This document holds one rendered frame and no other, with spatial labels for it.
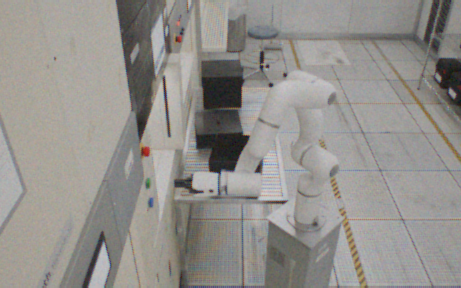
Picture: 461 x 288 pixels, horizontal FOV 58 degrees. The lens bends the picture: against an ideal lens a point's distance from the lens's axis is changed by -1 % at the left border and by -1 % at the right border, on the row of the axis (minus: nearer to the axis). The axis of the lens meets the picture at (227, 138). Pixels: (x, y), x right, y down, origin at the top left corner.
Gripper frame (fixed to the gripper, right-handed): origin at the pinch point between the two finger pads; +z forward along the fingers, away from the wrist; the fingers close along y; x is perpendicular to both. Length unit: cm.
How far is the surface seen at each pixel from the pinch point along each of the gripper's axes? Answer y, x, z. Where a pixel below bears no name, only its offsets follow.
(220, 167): 50, -31, -14
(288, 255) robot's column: 17, -60, -48
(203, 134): 87, -34, -2
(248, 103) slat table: 144, -44, -31
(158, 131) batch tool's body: 70, -21, 21
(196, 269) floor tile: 56, -120, 4
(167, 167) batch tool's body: 53, -33, 15
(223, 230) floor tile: 92, -120, -13
